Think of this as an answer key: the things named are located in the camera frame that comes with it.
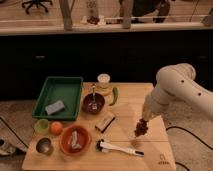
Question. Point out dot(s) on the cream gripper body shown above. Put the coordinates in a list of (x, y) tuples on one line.
[(149, 112)]

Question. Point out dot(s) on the dark red grape bunch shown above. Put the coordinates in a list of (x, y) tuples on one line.
[(141, 128)]

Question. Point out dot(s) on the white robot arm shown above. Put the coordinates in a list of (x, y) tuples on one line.
[(177, 81)]

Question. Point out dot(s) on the green chili pepper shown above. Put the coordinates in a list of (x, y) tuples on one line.
[(115, 96)]

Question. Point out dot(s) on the metal fork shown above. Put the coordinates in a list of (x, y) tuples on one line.
[(94, 104)]

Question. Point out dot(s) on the white cup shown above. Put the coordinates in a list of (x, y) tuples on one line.
[(103, 80)]

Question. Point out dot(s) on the dark brown bowl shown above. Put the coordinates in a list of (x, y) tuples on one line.
[(87, 103)]

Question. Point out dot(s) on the white and black brush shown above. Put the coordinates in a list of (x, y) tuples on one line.
[(101, 145)]

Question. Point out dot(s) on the orange bowl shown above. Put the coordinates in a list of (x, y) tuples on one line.
[(84, 139)]

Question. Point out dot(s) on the clear plastic wrapper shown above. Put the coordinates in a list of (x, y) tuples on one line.
[(74, 141)]

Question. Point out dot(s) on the green plastic tray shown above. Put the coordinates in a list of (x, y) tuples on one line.
[(55, 88)]

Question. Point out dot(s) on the grey sponge block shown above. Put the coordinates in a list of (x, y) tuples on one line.
[(54, 107)]

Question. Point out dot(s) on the orange fruit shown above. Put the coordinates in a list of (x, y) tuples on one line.
[(56, 128)]

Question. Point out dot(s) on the green cup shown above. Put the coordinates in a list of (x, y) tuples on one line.
[(42, 126)]

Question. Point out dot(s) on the metal cup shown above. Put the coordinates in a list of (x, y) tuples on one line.
[(44, 146)]

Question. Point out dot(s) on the black office chair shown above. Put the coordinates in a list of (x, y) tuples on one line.
[(28, 4)]

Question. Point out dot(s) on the wooden post right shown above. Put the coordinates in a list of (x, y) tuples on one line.
[(127, 6)]

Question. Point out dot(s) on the wooden post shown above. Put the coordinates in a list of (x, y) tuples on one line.
[(127, 6), (66, 14)]

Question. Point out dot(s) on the wooden post left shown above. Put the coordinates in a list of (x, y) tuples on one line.
[(66, 14)]

